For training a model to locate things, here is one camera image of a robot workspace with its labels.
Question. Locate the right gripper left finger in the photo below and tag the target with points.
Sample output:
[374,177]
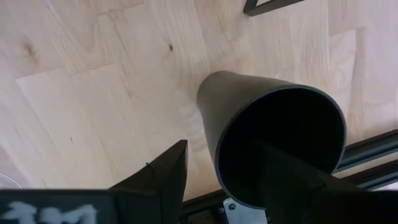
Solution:
[161,186]

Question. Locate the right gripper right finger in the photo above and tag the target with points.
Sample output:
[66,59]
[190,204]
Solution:
[298,193]

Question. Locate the black plastic cup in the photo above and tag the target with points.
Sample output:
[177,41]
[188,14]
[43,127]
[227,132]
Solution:
[236,93]

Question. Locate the clear round plastic object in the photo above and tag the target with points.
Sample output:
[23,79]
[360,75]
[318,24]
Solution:
[7,183]

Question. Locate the silver metal bracket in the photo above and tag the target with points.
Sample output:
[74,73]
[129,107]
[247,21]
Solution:
[239,214]

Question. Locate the black table edge frame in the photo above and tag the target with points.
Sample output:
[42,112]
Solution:
[373,149]

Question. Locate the wooden shelf with black frame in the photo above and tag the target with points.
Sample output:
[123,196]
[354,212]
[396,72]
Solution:
[252,11]

